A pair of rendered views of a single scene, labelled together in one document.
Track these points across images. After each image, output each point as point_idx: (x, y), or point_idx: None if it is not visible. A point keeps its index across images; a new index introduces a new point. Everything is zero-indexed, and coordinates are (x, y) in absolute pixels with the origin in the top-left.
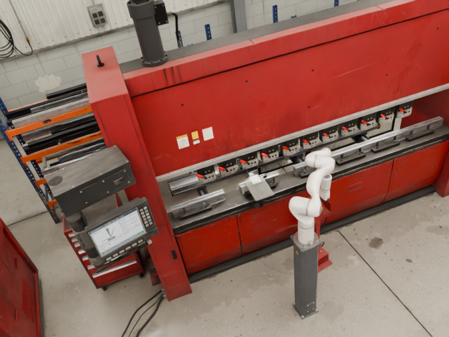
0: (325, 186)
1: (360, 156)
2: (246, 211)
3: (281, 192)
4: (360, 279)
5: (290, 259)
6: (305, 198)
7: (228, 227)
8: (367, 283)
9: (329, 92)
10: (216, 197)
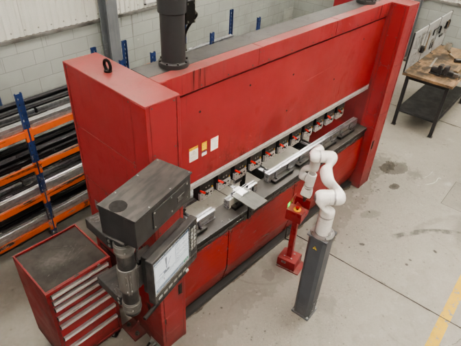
0: (311, 183)
1: None
2: (237, 225)
3: None
4: (334, 270)
5: (267, 270)
6: (330, 189)
7: (221, 247)
8: (342, 272)
9: (300, 95)
10: (208, 215)
